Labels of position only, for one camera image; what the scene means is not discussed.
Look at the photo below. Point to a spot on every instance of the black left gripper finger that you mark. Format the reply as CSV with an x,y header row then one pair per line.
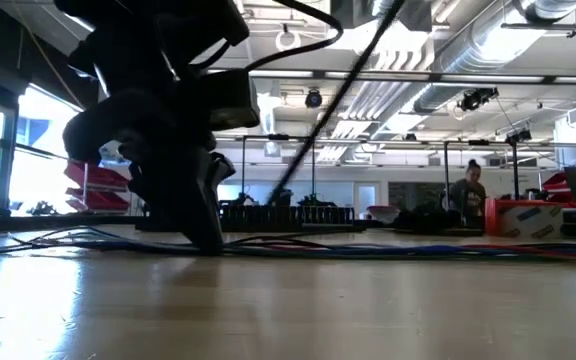
x,y
222,170
183,190

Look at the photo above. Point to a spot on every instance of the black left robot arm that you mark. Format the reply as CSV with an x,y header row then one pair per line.
x,y
143,20

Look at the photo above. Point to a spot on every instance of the red storage bins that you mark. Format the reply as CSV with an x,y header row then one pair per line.
x,y
98,185

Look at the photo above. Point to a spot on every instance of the black ceiling spotlight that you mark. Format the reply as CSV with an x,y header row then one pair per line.
x,y
313,98
475,99

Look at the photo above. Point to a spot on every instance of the white globe lamp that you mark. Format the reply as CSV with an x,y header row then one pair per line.
x,y
288,40

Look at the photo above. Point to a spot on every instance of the white bowl red rim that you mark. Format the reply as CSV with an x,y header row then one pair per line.
x,y
383,214

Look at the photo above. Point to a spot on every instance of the person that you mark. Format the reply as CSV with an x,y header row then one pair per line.
x,y
468,197

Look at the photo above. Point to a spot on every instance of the long overhead light bar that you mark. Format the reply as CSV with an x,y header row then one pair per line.
x,y
468,78

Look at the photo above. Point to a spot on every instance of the red taped cardboard box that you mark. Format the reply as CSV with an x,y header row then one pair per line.
x,y
523,220

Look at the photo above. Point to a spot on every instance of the black background rig frame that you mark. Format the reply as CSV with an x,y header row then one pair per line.
x,y
478,142
278,136

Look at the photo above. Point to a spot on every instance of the black aluminium table frame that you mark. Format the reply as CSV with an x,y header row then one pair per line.
x,y
68,223

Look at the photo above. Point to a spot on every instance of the silver ventilation duct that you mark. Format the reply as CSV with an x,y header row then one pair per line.
x,y
488,40

